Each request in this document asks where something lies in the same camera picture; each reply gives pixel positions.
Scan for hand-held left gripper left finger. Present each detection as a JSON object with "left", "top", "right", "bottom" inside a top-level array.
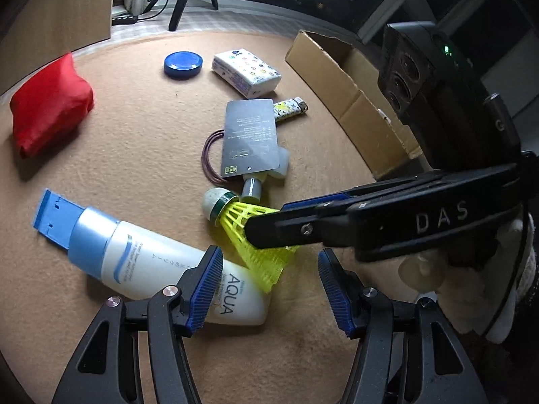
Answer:
[{"left": 51, "top": 245, "right": 225, "bottom": 404}]

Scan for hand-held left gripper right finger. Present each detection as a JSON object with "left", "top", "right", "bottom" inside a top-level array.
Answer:
[{"left": 317, "top": 248, "right": 489, "bottom": 404}]

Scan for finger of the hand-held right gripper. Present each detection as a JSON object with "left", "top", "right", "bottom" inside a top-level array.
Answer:
[
  {"left": 244, "top": 201, "right": 359, "bottom": 250},
  {"left": 279, "top": 170, "right": 445, "bottom": 214}
]

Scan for small pale bottle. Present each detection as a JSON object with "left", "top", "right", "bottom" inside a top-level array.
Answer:
[{"left": 240, "top": 147, "right": 290, "bottom": 202}]

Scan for yellow shuttlecock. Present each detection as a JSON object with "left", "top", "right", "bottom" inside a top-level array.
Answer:
[{"left": 203, "top": 187, "right": 300, "bottom": 294}]

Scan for white bottle with blue cap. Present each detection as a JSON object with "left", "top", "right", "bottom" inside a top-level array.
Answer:
[{"left": 67, "top": 206, "right": 270, "bottom": 326}]

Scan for cardboard box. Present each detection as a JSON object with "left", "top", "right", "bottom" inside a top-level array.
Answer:
[{"left": 285, "top": 29, "right": 426, "bottom": 179}]

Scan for red fabric pouch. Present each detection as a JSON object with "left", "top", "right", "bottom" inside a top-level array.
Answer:
[{"left": 10, "top": 53, "right": 94, "bottom": 159}]

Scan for person's right hand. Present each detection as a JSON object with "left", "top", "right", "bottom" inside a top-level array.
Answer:
[{"left": 399, "top": 218, "right": 526, "bottom": 334}]

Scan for patterned lighter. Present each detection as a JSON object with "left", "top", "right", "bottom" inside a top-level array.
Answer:
[{"left": 273, "top": 97, "right": 308, "bottom": 124}]

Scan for white printed tissue pack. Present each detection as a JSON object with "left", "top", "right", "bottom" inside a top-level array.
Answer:
[{"left": 212, "top": 49, "right": 281, "bottom": 97}]

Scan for blue round lid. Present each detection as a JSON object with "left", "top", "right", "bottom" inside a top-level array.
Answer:
[{"left": 163, "top": 50, "right": 203, "bottom": 80}]

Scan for checked floor mat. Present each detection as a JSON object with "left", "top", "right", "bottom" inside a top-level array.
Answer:
[{"left": 71, "top": 6, "right": 358, "bottom": 57}]

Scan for wooden cabinet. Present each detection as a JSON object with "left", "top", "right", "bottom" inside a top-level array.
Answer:
[{"left": 0, "top": 0, "right": 119, "bottom": 93}]

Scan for purple hair ties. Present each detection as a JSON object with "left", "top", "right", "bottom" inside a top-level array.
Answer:
[{"left": 202, "top": 130, "right": 230, "bottom": 185}]

